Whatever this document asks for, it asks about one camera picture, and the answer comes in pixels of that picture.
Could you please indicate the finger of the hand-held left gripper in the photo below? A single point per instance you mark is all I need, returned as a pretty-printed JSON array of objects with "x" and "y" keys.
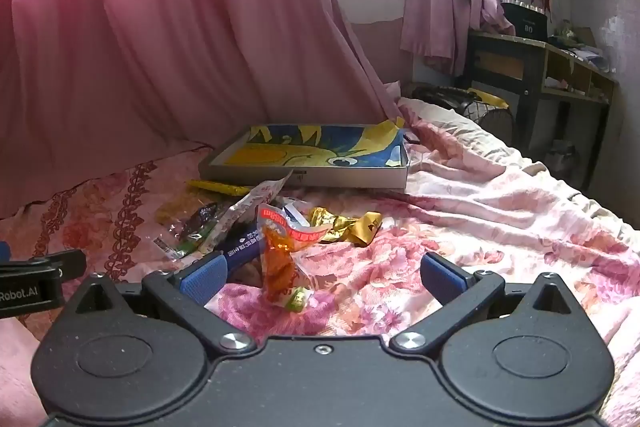
[{"x": 45, "y": 264}]

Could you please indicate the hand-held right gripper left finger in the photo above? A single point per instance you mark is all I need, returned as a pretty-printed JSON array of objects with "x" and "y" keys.
[{"x": 205, "y": 279}]

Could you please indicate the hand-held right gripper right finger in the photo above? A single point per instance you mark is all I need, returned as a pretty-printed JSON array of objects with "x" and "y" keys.
[{"x": 442, "y": 279}]

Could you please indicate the green cracker packet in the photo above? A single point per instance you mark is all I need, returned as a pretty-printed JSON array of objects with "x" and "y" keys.
[{"x": 195, "y": 243}]

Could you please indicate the clear nut packet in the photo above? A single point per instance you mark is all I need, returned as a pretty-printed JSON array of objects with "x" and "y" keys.
[{"x": 242, "y": 249}]

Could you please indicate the orange snack packet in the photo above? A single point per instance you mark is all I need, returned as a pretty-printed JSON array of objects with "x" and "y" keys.
[{"x": 277, "y": 257}]

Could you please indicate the clear red print snack packet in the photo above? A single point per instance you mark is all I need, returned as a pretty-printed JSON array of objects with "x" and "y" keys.
[{"x": 250, "y": 202}]

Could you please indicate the gold snack packet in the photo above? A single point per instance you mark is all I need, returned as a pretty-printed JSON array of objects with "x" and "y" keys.
[{"x": 350, "y": 227}]

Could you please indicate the grey cardboard box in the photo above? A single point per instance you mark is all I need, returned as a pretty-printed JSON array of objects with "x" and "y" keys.
[{"x": 350, "y": 179}]

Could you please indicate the pink embroidered bedsheet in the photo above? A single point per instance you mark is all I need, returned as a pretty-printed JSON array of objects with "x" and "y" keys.
[{"x": 100, "y": 207}]

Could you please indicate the pink floral blanket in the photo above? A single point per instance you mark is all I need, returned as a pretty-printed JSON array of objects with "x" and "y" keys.
[{"x": 500, "y": 217}]

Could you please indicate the yellow snack packet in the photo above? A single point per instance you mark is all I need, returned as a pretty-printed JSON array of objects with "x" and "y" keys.
[{"x": 215, "y": 187}]

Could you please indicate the small white blue packet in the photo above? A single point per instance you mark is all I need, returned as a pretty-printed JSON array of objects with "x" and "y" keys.
[{"x": 295, "y": 214}]

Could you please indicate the small black object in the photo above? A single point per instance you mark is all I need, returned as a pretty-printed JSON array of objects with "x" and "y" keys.
[{"x": 412, "y": 138}]

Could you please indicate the quilted basket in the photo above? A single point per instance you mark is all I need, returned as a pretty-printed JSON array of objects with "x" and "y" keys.
[{"x": 492, "y": 122}]

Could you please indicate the black bag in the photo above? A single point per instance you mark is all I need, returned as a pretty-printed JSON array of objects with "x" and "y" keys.
[{"x": 440, "y": 97}]

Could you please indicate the yellow cloth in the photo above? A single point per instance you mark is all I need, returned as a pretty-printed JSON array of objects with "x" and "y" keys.
[{"x": 492, "y": 97}]

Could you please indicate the dark wooden desk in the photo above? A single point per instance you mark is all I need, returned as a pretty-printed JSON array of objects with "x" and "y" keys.
[{"x": 500, "y": 62}]

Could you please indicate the black box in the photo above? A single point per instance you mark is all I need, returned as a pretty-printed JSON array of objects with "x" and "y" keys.
[{"x": 525, "y": 24}]

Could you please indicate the stack of papers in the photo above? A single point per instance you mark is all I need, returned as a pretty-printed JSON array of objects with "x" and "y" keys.
[{"x": 592, "y": 57}]

